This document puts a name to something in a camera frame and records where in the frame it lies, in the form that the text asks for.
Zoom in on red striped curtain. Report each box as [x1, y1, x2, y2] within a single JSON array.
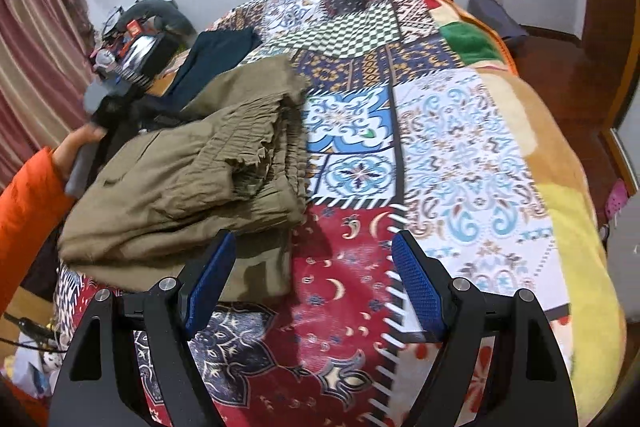
[[0, 0, 96, 188]]

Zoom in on pink slippers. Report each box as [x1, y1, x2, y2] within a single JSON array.
[[605, 179, 628, 220]]

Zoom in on person's left forearm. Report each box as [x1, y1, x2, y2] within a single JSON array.
[[0, 147, 76, 318]]

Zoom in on person's left hand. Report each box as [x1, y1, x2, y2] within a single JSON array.
[[52, 124, 108, 182]]

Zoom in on olive green pants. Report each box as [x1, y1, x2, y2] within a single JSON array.
[[57, 56, 313, 303]]

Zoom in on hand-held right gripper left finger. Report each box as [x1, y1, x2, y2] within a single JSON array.
[[47, 231, 237, 427]]

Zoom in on patchwork printed blanket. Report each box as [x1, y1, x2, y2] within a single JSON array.
[[50, 0, 573, 427]]

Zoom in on yellow orange fleece blanket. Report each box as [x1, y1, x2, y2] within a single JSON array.
[[400, 0, 628, 423]]

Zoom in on dark navy pants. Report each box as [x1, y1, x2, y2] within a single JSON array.
[[145, 29, 263, 112]]

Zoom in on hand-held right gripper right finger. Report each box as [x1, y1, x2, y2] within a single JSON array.
[[391, 231, 581, 427]]

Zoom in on grey backpack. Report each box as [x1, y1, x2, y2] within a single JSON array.
[[467, 0, 530, 48]]

